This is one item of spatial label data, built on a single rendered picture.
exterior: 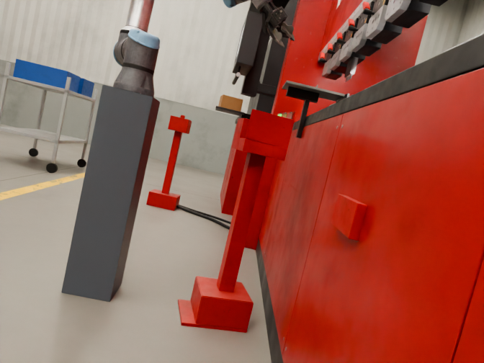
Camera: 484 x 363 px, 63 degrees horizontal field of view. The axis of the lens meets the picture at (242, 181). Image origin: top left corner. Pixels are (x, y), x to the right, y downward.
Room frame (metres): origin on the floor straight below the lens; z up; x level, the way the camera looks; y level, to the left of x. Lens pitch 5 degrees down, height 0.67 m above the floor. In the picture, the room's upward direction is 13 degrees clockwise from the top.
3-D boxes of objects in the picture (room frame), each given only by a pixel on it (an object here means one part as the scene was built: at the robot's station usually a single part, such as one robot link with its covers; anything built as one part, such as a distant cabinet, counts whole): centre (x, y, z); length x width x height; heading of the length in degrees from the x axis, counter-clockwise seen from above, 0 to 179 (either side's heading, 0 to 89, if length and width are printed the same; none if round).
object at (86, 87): (4.48, 2.19, 0.92); 0.50 x 0.36 x 0.18; 95
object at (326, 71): (2.26, -0.36, 1.26); 0.15 x 0.09 x 0.17; 1
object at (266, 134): (1.49, -0.03, 0.75); 0.20 x 0.16 x 0.18; 14
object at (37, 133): (4.23, 2.17, 0.47); 0.90 x 0.67 x 0.95; 5
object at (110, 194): (1.49, 0.47, 0.39); 0.18 x 0.18 x 0.78; 5
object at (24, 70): (4.06, 2.18, 0.92); 0.50 x 0.36 x 0.18; 95
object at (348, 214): (0.81, -0.23, 0.58); 0.15 x 0.02 x 0.07; 1
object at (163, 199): (3.47, 0.64, 0.41); 0.25 x 0.20 x 0.83; 91
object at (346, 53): (1.86, -0.36, 1.26); 0.15 x 0.09 x 0.17; 1
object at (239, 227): (1.49, -0.03, 0.39); 0.06 x 0.06 x 0.54; 14
